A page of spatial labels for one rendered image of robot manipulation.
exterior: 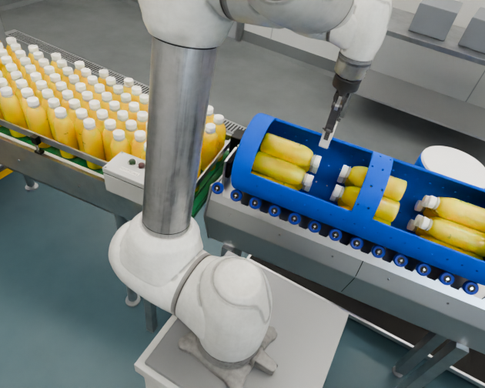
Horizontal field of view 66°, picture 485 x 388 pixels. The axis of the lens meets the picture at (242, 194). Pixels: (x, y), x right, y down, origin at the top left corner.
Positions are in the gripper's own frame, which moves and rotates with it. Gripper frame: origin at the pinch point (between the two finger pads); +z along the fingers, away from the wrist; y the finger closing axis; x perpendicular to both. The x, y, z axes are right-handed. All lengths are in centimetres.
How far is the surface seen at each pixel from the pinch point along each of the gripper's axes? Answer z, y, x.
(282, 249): 43.9, -13.9, 1.2
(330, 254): 37.8, -12.8, -15.4
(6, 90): 16, -17, 117
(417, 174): 10.7, 11.8, -32.3
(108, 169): 16, -34, 59
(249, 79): 126, 256, 111
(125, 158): 16, -27, 58
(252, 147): 7.0, -10.3, 20.7
